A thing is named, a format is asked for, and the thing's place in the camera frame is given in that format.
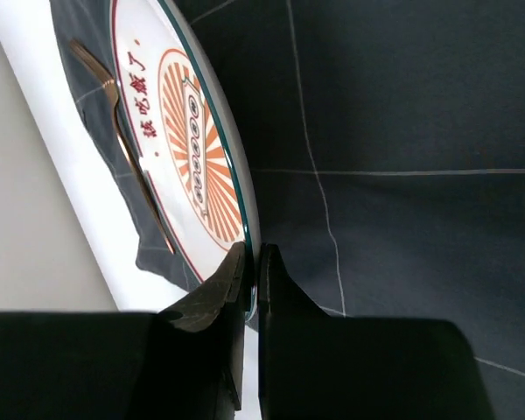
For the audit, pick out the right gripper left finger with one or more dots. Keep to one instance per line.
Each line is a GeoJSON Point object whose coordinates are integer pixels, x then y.
{"type": "Point", "coordinates": [184, 362]}

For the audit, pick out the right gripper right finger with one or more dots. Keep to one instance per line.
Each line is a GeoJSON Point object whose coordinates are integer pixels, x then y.
{"type": "Point", "coordinates": [313, 365]}

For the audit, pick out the dark grey checked cloth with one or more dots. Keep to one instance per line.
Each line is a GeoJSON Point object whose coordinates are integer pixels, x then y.
{"type": "Point", "coordinates": [385, 142]}

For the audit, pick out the patterned glass plate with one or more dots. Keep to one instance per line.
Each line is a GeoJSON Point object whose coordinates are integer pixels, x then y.
{"type": "Point", "coordinates": [189, 149]}

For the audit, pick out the copper fork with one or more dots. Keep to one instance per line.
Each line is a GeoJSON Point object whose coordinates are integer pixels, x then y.
{"type": "Point", "coordinates": [109, 86]}

